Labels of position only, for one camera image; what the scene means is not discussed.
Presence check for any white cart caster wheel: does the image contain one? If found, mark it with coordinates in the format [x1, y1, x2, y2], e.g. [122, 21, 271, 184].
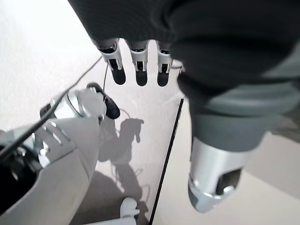
[119, 197, 141, 225]

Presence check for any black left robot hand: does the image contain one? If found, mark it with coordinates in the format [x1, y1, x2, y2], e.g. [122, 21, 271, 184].
[67, 0, 300, 214]

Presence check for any black floor tether cable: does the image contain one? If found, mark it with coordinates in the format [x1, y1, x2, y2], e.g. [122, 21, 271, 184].
[0, 56, 104, 158]

